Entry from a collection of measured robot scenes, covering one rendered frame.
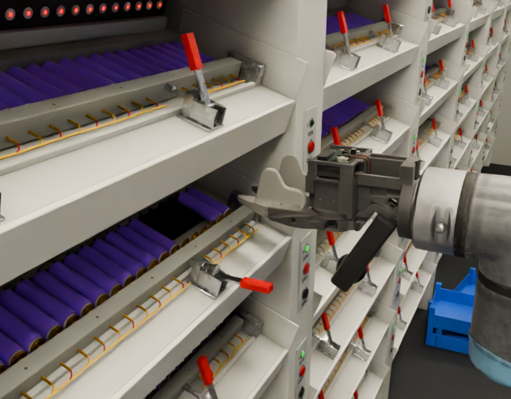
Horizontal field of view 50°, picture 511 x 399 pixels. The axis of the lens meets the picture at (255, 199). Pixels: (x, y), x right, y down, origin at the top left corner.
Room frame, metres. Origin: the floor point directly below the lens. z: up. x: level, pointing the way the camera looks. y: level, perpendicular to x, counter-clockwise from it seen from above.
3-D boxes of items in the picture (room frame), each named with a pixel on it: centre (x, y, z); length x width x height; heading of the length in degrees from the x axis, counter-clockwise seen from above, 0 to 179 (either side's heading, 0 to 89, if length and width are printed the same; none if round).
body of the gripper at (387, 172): (0.58, -0.12, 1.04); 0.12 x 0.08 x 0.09; 62
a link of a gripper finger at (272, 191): (0.61, -0.02, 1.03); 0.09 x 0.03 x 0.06; 70
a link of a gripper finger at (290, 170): (0.65, -0.04, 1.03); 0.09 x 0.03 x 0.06; 54
